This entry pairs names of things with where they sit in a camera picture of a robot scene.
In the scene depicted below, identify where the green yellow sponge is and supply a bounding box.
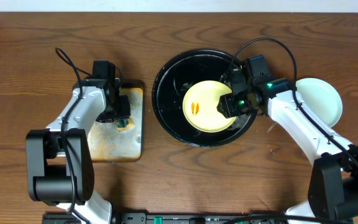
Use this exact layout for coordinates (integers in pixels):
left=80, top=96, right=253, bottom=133
left=117, top=118, right=135, bottom=131

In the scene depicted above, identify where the yellow plate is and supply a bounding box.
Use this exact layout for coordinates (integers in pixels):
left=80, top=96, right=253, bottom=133
left=183, top=80, right=236, bottom=133

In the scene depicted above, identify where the light blue plate top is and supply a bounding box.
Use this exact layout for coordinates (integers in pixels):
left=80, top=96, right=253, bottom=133
left=296, top=78, right=343, bottom=127

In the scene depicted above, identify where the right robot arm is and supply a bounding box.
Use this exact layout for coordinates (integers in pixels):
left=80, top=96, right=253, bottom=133
left=218, top=68, right=358, bottom=223

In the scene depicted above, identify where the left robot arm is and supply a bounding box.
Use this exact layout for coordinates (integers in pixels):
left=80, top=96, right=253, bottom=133
left=25, top=78, right=130, bottom=223

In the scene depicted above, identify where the black rectangular soapy tray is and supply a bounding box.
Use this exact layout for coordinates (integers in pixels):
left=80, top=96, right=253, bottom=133
left=88, top=82, right=144, bottom=162

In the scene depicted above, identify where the black round tray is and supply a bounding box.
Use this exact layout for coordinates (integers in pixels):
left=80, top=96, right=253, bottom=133
left=152, top=49, right=257, bottom=147

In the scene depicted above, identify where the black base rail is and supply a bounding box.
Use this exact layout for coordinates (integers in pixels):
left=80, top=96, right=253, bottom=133
left=41, top=213, right=354, bottom=224

